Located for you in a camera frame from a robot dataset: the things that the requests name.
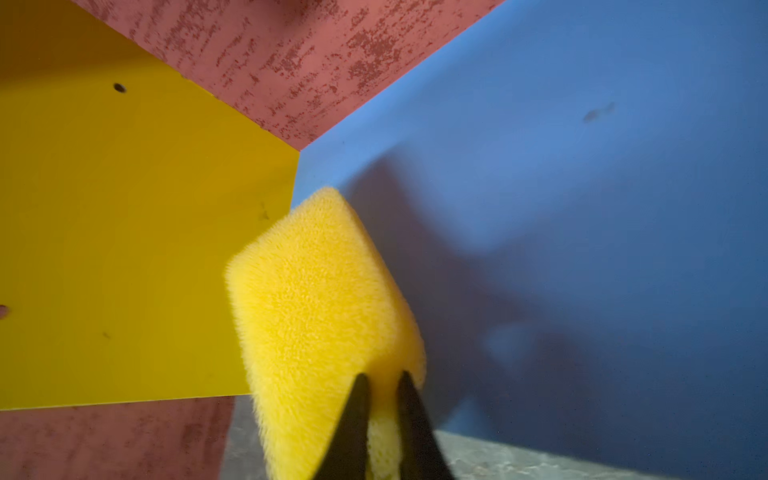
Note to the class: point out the dark yellow sponge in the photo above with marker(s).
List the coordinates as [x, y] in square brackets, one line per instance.
[314, 306]

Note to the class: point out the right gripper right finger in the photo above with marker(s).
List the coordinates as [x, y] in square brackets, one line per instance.
[421, 455]

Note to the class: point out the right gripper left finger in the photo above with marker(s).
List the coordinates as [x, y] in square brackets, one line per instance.
[347, 453]

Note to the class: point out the yellow shelf pink blue boards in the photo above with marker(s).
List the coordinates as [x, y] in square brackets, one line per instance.
[572, 195]

